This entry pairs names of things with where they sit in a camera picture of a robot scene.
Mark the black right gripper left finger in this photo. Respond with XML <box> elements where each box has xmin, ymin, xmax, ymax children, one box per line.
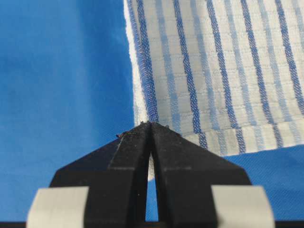
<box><xmin>26</xmin><ymin>121</ymin><xmax>152</xmax><ymax>228</ymax></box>

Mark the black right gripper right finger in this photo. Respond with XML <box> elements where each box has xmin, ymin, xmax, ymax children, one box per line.
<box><xmin>150</xmin><ymin>122</ymin><xmax>276</xmax><ymax>228</ymax></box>

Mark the white blue striped towel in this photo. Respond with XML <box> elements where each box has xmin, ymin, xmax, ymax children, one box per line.
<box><xmin>123</xmin><ymin>0</ymin><xmax>304</xmax><ymax>181</ymax></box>

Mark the blue table cloth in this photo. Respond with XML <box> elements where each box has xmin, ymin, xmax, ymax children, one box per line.
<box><xmin>0</xmin><ymin>0</ymin><xmax>304</xmax><ymax>222</ymax></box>

